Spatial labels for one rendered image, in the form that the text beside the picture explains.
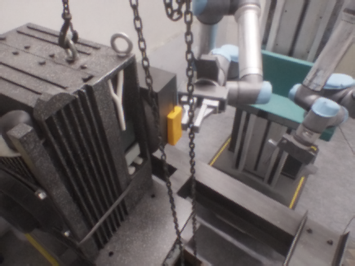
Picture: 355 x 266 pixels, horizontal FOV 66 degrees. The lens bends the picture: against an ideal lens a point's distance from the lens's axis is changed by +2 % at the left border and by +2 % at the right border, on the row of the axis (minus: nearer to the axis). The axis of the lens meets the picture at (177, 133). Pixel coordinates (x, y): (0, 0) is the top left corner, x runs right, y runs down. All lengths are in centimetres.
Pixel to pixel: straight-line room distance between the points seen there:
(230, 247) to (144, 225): 108
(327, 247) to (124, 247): 99
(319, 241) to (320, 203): 101
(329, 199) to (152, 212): 176
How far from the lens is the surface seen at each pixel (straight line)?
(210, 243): 222
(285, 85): 155
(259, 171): 217
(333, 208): 265
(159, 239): 125
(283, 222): 164
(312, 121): 106
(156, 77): 101
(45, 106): 70
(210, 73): 74
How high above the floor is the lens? 203
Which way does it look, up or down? 45 degrees down
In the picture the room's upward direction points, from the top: 1 degrees counter-clockwise
